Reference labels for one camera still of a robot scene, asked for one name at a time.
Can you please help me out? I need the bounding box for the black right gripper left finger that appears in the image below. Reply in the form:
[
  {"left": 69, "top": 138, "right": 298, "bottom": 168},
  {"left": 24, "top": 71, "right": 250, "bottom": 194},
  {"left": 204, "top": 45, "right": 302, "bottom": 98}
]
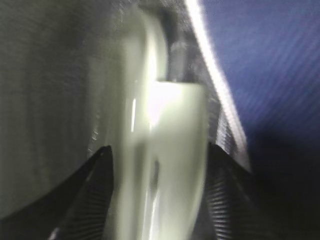
[{"left": 0, "top": 146, "right": 114, "bottom": 240}]

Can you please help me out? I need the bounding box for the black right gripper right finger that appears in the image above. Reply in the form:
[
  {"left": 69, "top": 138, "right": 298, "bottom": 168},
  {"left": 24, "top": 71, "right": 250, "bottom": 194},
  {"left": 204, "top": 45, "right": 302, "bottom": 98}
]
[{"left": 204, "top": 143, "right": 320, "bottom": 240}]

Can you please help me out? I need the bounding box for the green lidded glass container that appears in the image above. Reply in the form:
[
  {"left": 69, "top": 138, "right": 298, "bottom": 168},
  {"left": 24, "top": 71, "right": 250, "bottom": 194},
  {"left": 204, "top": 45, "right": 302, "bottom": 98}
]
[{"left": 82, "top": 2, "right": 210, "bottom": 240}]

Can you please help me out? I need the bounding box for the navy and white lunch bag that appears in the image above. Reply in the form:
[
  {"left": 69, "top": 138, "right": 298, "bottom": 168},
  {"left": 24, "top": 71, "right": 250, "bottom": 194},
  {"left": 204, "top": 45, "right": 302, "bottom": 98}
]
[{"left": 0, "top": 0, "right": 320, "bottom": 217}]

